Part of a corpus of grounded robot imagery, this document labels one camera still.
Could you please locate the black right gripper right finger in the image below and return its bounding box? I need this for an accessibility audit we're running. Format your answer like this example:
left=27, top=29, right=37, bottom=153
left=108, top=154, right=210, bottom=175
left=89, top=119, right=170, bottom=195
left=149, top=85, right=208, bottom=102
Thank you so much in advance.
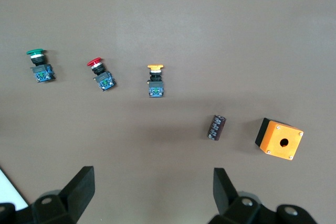
left=208, top=167, right=319, bottom=224

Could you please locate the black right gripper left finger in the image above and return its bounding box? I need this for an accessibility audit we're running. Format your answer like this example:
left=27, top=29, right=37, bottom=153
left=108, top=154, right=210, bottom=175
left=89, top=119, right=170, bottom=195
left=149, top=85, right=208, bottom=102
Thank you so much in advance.
left=0, top=166, right=96, bottom=224

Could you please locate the green mushroom push button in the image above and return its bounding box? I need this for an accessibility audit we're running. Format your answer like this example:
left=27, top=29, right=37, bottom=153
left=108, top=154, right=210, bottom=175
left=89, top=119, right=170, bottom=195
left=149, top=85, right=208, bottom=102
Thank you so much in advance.
left=26, top=48, right=56, bottom=84

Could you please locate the white drawer cabinet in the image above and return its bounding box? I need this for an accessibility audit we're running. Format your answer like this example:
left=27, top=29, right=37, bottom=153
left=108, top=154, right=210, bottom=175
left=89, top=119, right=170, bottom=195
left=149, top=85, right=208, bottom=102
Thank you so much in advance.
left=0, top=165, right=30, bottom=207

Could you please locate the red mushroom push button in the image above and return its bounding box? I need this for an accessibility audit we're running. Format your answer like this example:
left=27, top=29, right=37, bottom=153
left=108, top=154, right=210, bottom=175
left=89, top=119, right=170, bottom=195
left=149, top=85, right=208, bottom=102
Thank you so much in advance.
left=86, top=57, right=118, bottom=92

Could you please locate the yellow mushroom push button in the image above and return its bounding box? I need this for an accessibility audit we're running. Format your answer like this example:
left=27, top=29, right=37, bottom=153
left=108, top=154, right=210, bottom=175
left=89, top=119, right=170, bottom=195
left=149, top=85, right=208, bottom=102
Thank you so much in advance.
left=146, top=63, right=165, bottom=98

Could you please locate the small black contact block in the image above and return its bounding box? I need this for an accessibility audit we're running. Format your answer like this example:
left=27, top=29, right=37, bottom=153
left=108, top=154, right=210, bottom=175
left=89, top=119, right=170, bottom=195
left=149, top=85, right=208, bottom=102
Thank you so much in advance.
left=207, top=114, right=227, bottom=141

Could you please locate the orange button enclosure box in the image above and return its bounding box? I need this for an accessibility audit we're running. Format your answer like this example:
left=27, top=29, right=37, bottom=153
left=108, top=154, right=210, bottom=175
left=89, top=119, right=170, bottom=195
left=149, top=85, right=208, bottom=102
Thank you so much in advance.
left=255, top=118, right=305, bottom=161

